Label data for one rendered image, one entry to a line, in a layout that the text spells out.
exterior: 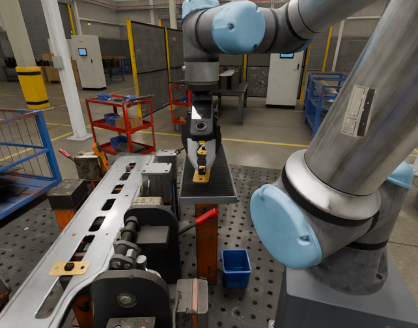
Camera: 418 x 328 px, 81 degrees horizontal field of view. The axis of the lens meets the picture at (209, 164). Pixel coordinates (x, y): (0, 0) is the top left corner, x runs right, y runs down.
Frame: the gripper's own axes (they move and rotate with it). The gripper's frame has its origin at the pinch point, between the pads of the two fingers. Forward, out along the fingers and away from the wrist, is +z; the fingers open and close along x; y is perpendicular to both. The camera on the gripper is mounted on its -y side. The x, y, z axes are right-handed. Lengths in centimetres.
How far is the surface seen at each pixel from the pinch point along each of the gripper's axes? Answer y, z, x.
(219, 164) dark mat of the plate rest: 13.5, 5.3, -3.9
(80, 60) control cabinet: 936, 10, 568
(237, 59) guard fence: 748, 0, -36
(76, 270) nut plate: -15.0, 20.9, 28.8
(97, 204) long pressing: 12.1, 21.3, 37.4
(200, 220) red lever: -10.8, 7.9, -0.7
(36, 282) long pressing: -18.7, 21.2, 36.1
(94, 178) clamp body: 39, 26, 53
